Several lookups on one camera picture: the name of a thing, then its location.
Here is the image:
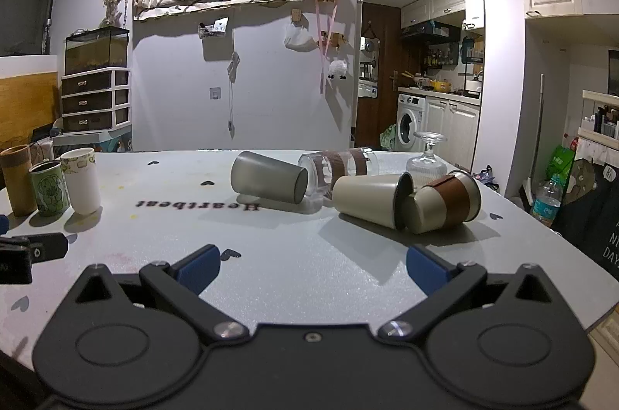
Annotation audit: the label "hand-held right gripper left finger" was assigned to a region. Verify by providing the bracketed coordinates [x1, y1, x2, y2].
[65, 244, 251, 345]

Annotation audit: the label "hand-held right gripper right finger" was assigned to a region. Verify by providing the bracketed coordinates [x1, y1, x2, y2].
[378, 244, 557, 345]

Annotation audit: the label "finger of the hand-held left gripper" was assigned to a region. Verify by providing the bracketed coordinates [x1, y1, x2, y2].
[0, 232, 68, 264]

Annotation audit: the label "green patterned cup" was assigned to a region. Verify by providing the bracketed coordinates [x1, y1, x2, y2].
[29, 161, 71, 218]

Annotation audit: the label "white cup leaf rim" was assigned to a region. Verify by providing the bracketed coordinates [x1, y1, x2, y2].
[60, 147, 102, 216]

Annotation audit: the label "cream cup brown sleeve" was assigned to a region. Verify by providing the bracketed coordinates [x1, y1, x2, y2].
[404, 170, 482, 235]

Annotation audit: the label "brown bamboo cup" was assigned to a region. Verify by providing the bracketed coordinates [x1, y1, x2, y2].
[0, 145, 39, 218]

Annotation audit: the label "plain cream cup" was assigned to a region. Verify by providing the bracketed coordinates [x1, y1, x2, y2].
[333, 172, 415, 230]

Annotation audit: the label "grey cup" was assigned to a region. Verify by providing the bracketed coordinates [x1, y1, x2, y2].
[229, 151, 309, 204]

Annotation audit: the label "clear glass cup brown bands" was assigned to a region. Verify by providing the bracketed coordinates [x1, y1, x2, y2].
[297, 147, 379, 198]

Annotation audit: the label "clear glass goblet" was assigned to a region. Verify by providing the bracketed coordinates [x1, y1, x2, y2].
[406, 132, 448, 188]

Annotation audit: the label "plastic water bottle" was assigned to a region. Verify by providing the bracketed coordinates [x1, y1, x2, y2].
[531, 175, 566, 228]

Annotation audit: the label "wooden headboard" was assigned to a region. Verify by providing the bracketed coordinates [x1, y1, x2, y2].
[0, 70, 62, 152]

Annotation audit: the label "white kitchen base cabinet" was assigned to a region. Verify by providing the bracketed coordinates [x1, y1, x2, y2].
[424, 96, 481, 171]

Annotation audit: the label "white washing machine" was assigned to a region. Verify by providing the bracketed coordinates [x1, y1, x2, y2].
[395, 93, 427, 152]

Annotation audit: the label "white drawer unit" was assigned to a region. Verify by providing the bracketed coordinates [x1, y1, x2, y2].
[60, 68, 133, 135]

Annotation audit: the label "white mop pole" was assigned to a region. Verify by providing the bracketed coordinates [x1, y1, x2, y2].
[524, 74, 545, 210]

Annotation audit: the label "green shopping bag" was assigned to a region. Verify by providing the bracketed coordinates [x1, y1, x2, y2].
[546, 144, 577, 184]

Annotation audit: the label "black printed apron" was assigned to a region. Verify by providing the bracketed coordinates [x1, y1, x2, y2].
[551, 158, 619, 269]

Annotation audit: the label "glass aquarium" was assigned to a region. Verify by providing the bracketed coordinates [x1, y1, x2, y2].
[65, 27, 131, 77]

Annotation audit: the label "dark wooden door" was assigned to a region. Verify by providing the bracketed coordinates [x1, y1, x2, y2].
[357, 2, 402, 136]

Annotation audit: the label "white shelf with bottles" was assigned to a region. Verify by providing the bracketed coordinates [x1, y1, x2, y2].
[578, 89, 619, 141]

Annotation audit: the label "white plastic bag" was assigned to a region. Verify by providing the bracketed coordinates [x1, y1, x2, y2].
[284, 23, 318, 52]

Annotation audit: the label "pink ribbons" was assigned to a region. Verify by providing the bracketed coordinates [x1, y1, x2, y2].
[314, 0, 340, 95]

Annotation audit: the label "dried flower bouquet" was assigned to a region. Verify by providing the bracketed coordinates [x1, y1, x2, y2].
[101, 0, 127, 28]

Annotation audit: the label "hanging white cable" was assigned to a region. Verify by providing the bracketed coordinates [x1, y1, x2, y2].
[226, 51, 242, 138]

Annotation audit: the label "clear wall holder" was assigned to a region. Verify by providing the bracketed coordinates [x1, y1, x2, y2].
[197, 16, 230, 39]

